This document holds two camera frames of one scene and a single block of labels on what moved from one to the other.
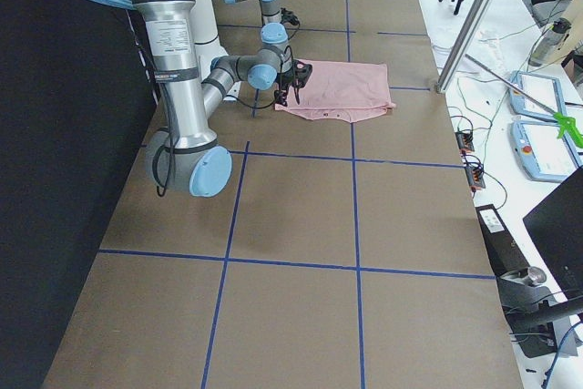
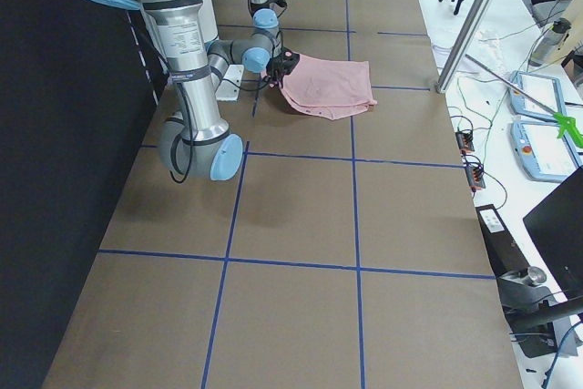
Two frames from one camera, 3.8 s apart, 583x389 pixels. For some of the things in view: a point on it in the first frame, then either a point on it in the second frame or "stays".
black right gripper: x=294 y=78 → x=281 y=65
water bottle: x=550 y=43 stays
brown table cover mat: x=339 y=255 stays
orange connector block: x=475 y=172 stays
